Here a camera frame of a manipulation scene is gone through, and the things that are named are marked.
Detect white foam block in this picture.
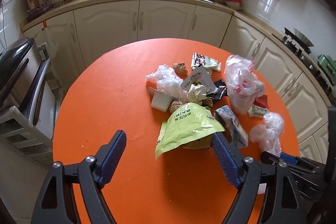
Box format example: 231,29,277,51
148,87,178,113

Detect red bowl on counter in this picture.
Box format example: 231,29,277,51
224,0,242,10

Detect brown food piece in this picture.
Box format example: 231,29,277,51
169,100,185,114

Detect steel trash bin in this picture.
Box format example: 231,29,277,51
1,38,50,125

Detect printed blue-white wrapper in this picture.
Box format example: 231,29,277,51
214,105,248,148

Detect white cartoon snack packet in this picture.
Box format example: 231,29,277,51
180,65,217,94

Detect green appliance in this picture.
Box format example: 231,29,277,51
318,55,336,86

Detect green white snack wrapper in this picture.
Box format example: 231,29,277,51
191,52,221,72

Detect large clear red-print plastic bag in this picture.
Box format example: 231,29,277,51
224,55,265,115

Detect yellow-green snack bag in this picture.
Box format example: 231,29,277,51
155,102,225,157

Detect white red checkered wrapper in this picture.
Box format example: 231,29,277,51
248,105,269,119

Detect cream base cabinets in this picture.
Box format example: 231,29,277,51
22,0,331,161

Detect brown food lump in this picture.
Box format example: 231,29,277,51
173,63,188,76

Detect black snack wrapper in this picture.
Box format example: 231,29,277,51
207,79,228,103

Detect white plastic bag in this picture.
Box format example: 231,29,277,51
248,112,285,157

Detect red ketchup sachet wrapper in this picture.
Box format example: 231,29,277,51
253,94,268,109

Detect gas stove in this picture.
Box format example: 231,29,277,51
272,28,335,104

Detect crumpled beige paper wrapper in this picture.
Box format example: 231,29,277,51
187,84,207,105

